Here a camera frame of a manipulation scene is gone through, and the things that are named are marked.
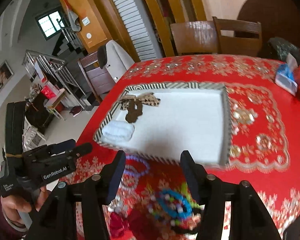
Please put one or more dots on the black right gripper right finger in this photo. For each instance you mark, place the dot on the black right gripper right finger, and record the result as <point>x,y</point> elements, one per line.
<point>249,219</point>

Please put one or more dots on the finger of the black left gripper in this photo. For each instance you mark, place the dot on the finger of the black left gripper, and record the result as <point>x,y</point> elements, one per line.
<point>61,147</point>
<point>81,150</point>

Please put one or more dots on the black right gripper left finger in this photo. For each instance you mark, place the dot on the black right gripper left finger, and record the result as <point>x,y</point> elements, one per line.
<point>57,217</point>

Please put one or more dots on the red satin bow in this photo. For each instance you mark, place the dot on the red satin bow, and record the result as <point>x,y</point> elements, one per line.
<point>136,222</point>

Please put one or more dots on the person left hand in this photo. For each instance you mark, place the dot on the person left hand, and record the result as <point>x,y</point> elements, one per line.
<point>12,205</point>

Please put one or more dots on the white fluffy scrunchie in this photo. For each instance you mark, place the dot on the white fluffy scrunchie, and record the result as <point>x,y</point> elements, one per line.
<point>118,131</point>

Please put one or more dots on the brown scrunchie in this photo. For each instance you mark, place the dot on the brown scrunchie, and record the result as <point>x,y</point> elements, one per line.
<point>134,111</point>

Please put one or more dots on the dark brown side chair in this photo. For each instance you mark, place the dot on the dark brown side chair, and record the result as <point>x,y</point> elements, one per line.
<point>98,79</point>

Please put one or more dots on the metal stair railing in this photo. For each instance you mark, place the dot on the metal stair railing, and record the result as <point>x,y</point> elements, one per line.
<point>53,67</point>

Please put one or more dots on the leopard print bow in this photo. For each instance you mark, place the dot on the leopard print bow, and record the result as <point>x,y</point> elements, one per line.
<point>148,99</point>

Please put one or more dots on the striped white tray box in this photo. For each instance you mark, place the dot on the striped white tray box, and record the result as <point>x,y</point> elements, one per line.
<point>192,116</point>

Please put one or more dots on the white jacket on chair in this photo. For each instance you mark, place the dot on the white jacket on chair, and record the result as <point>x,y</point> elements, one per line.
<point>115,59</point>

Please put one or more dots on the window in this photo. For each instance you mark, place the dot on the window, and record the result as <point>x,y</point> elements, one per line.
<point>51,23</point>

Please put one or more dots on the tissue pack in plastic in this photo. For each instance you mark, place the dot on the tissue pack in plastic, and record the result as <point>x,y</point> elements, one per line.
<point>284,77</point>

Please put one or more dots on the white louvered door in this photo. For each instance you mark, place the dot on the white louvered door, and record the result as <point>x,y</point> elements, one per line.
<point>138,24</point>

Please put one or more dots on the black plastic bag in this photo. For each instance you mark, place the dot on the black plastic bag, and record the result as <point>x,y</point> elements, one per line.
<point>280,48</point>

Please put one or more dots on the dark wooden chair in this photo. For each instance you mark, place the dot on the dark wooden chair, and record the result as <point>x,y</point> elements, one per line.
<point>237,37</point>

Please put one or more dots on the framed wall picture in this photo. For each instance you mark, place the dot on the framed wall picture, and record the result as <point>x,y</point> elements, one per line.
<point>5,74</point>

